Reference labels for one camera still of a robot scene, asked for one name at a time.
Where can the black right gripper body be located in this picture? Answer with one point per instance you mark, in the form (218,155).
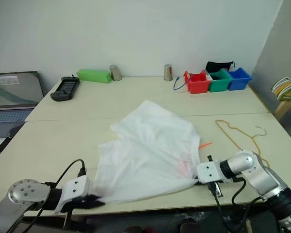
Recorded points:
(216,189)

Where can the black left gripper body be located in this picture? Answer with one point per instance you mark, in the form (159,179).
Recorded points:
(83,202)

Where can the wooden clothes hanger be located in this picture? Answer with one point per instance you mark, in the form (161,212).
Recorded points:
(232,140)

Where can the white mesh shorts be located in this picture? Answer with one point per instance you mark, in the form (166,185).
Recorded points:
(148,150)

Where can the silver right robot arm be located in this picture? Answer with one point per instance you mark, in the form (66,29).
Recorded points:
(259,174)

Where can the yellow hanger on rack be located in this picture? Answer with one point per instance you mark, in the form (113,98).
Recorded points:
(289,89)

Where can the dark rounded shape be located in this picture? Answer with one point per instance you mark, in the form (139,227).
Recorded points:
(190,225)

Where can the red plastic bin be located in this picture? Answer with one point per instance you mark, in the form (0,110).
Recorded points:
(197,83)

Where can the green plastic bin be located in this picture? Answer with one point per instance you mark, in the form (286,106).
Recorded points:
(219,83)

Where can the blue plastic bin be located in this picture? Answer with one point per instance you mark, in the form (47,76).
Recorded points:
(240,80)

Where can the black handheld controller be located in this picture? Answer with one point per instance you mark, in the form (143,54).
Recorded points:
(65,88)

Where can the metal cup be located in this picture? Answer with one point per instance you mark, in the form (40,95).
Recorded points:
(168,72)
(115,72)

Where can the green rectangular box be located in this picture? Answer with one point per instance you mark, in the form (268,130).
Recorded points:
(93,75)

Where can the grey laptop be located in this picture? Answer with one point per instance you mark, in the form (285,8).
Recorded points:
(12,92)

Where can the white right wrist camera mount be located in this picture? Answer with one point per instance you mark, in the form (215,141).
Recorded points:
(208,172)

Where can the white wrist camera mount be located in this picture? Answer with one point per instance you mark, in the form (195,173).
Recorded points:
(75,188)
(208,172)

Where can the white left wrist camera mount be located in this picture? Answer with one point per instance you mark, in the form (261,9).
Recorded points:
(75,188)

